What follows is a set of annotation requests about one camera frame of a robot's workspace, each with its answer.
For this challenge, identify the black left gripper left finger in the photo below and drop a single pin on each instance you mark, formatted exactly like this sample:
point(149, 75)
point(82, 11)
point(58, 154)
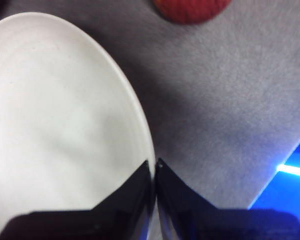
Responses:
point(102, 222)

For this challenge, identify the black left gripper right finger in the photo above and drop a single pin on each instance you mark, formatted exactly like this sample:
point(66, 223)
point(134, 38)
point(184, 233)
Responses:
point(215, 225)

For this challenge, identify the pale yellow round plate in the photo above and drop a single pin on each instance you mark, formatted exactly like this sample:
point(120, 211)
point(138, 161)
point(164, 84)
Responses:
point(60, 112)

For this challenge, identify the red apple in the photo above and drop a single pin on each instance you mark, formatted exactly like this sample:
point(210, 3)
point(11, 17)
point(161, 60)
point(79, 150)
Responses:
point(190, 11)

